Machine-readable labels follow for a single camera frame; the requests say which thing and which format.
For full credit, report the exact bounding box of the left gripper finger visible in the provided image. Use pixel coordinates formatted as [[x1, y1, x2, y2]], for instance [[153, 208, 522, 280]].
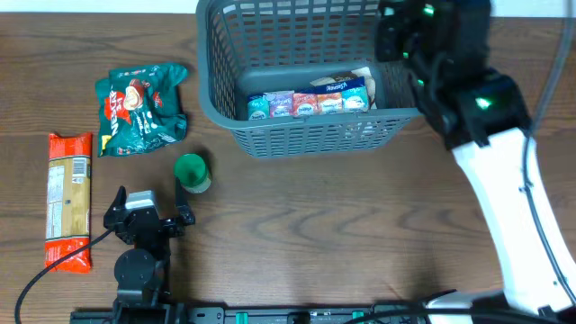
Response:
[[175, 176, 192, 217], [112, 185, 127, 212]]

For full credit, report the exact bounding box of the green lidded jar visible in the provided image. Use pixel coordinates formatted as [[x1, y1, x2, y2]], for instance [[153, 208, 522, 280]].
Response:
[[174, 154, 212, 194]]

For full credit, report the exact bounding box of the green coffee mix bag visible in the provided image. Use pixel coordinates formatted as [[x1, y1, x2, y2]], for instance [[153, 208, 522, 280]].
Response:
[[94, 63, 188, 157]]

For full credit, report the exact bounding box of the white brown snack bag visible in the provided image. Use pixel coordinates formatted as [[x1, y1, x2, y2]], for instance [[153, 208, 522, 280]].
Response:
[[310, 67, 377, 110]]

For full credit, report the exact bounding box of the tissue multipack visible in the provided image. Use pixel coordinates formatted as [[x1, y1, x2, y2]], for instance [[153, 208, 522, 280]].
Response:
[[247, 77, 370, 121]]

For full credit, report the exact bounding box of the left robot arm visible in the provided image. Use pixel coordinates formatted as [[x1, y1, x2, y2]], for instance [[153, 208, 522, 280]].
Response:
[[103, 179, 195, 323]]

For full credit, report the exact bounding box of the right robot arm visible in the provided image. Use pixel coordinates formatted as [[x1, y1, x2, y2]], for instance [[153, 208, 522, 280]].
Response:
[[374, 0, 575, 323]]

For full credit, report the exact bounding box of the grey plastic basket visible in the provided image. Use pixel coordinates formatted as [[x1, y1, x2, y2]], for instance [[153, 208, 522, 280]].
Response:
[[196, 0, 419, 158]]

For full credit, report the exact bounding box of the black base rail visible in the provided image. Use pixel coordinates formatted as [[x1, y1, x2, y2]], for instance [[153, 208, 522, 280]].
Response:
[[69, 303, 418, 324]]

